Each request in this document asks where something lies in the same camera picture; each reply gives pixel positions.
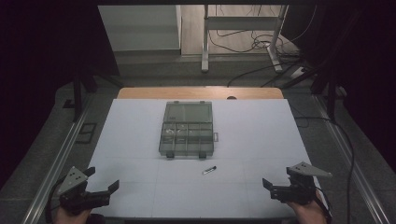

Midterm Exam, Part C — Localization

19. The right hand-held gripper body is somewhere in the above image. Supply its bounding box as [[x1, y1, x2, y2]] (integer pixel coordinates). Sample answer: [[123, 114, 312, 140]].
[[270, 161, 333, 206]]

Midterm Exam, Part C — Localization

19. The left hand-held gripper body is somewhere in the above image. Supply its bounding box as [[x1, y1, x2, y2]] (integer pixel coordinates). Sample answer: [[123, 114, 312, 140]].
[[57, 166, 110, 216]]

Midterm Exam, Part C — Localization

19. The clear plastic compartment box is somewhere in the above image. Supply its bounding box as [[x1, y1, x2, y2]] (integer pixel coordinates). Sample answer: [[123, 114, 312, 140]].
[[158, 100, 219, 160]]

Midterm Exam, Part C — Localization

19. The person's right hand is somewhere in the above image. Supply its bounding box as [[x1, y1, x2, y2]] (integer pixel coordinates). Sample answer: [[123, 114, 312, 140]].
[[286, 192, 329, 224]]

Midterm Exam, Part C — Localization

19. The person's left hand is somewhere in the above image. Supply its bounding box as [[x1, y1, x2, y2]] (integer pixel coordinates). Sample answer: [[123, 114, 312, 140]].
[[55, 206, 93, 224]]

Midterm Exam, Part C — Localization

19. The white table board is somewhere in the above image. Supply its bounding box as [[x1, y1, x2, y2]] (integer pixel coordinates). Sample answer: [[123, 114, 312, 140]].
[[87, 98, 325, 219]]

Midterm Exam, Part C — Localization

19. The black metal stand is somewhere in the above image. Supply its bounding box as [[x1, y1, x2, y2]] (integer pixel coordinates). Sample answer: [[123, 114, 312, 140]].
[[72, 73, 98, 123], [310, 70, 340, 121]]

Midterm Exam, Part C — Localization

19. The white power strip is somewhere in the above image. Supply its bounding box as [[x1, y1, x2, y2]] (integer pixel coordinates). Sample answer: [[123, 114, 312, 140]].
[[290, 65, 308, 79]]

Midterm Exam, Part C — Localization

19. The white cabinet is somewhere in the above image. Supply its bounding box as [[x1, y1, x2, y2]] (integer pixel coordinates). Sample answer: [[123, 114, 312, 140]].
[[97, 4, 182, 53]]

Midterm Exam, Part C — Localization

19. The aluminium floor rail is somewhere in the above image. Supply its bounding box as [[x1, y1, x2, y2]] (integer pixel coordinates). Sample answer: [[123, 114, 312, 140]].
[[313, 93, 390, 224], [21, 101, 92, 224]]

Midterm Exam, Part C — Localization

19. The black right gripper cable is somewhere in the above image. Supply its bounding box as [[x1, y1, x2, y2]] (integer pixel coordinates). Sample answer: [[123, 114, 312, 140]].
[[313, 186, 333, 224]]

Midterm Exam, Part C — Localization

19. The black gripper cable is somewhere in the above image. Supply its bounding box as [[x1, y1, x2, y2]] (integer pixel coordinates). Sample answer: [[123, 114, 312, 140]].
[[313, 186, 333, 224], [44, 177, 68, 224]]

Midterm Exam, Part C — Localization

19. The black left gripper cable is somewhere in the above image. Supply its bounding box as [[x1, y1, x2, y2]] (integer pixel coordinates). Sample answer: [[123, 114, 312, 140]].
[[44, 177, 68, 224]]

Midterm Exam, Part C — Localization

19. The long black floor cable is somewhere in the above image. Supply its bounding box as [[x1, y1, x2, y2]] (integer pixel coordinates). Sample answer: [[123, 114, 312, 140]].
[[293, 115, 357, 224]]

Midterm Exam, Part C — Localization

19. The tangle of black floor cables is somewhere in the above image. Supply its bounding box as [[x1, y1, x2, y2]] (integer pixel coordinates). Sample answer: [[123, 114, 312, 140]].
[[207, 4, 283, 54]]

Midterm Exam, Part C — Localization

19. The white metal desk frame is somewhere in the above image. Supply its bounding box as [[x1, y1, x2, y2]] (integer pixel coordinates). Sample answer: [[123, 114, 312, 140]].
[[200, 4, 290, 75]]

